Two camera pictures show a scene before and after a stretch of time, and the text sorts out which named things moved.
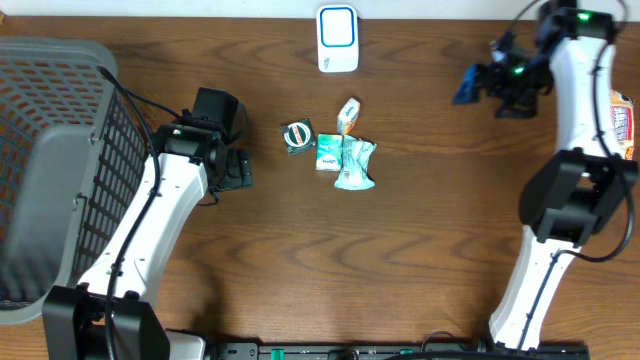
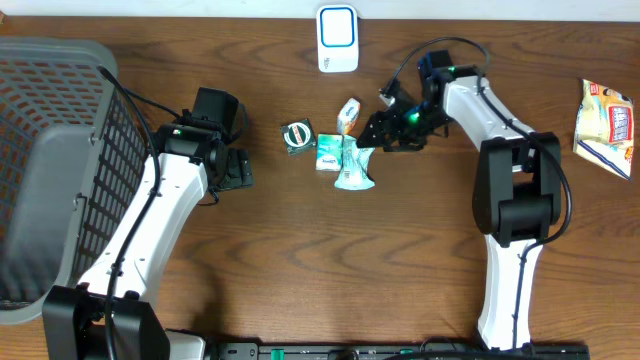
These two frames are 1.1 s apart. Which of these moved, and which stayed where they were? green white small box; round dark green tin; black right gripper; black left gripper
Moved: black right gripper
Stayed: black left gripper; green white small box; round dark green tin
